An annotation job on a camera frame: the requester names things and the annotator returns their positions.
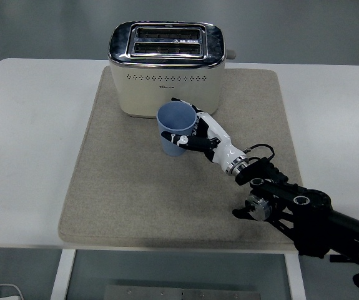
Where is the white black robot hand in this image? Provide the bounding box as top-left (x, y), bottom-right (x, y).
top-left (160, 97), bottom-right (244, 173)

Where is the blue ribbed cup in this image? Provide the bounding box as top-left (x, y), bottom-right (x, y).
top-left (156, 101), bottom-right (198, 157)

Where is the cream chrome two-slot toaster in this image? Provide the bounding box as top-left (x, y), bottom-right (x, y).
top-left (107, 21), bottom-right (237, 119)

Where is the beige fabric table mat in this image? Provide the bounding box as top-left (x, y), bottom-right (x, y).
top-left (57, 66), bottom-right (305, 251)

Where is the white table leg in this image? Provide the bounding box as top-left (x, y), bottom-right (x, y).
top-left (50, 249), bottom-right (77, 300)
top-left (283, 253), bottom-right (307, 300)

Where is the white cable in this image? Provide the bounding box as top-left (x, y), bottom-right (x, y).
top-left (0, 283), bottom-right (24, 300)

